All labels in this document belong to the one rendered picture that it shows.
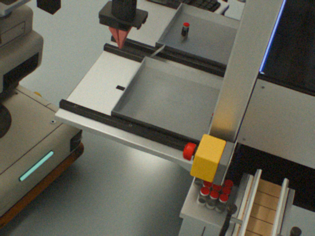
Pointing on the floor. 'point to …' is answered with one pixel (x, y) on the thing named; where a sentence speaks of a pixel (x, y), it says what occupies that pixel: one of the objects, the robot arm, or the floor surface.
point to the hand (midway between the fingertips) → (121, 44)
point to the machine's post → (240, 77)
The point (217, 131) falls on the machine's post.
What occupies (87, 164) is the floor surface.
